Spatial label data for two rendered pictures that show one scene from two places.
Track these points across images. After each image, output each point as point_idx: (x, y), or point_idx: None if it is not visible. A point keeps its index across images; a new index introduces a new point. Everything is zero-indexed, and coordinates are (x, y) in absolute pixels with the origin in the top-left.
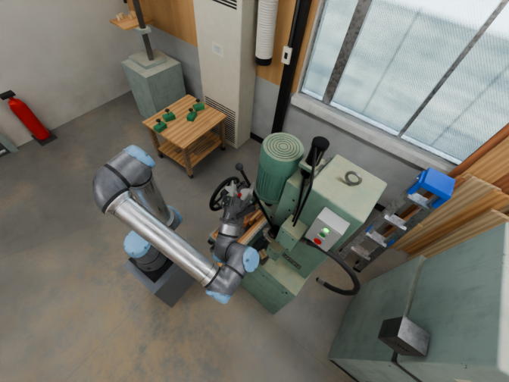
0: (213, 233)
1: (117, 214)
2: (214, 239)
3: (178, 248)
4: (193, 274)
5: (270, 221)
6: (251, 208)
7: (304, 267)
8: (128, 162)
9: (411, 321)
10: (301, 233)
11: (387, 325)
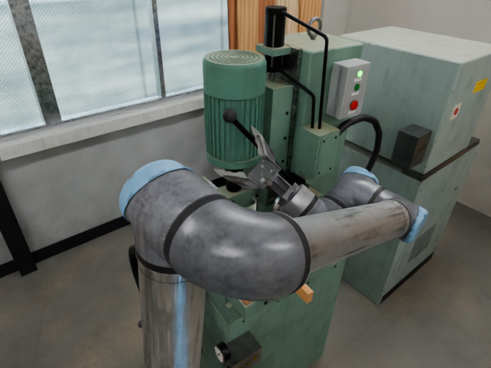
0: (242, 301)
1: (314, 249)
2: (256, 301)
3: (367, 209)
4: (399, 222)
5: (286, 171)
6: None
7: None
8: (196, 178)
9: (403, 128)
10: (331, 125)
11: (400, 154)
